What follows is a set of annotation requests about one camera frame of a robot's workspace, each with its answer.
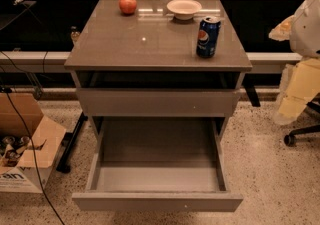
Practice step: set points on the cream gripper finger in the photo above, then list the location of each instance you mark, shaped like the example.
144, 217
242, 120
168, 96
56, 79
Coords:
283, 30

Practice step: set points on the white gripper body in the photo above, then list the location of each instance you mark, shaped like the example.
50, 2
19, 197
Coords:
306, 32

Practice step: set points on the blue pepsi can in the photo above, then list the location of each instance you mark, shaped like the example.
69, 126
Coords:
208, 33

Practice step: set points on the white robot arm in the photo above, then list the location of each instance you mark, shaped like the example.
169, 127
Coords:
305, 38

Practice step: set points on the grey drawer cabinet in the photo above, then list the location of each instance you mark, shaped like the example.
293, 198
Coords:
152, 50

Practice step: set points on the open grey middle drawer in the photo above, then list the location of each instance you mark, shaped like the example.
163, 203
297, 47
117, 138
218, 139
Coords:
158, 164

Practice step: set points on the closed grey top drawer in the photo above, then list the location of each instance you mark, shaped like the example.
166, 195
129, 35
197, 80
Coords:
157, 103

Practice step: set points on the white paper bowl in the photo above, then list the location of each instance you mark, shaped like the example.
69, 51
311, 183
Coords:
184, 9

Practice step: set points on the red apple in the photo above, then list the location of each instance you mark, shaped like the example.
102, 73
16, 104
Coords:
127, 7

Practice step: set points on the black table leg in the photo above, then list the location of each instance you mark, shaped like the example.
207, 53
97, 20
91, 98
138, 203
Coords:
68, 143

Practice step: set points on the cans in cardboard box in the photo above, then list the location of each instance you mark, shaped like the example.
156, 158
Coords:
11, 149

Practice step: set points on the cardboard box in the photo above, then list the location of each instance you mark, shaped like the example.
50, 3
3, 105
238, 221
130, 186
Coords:
29, 144

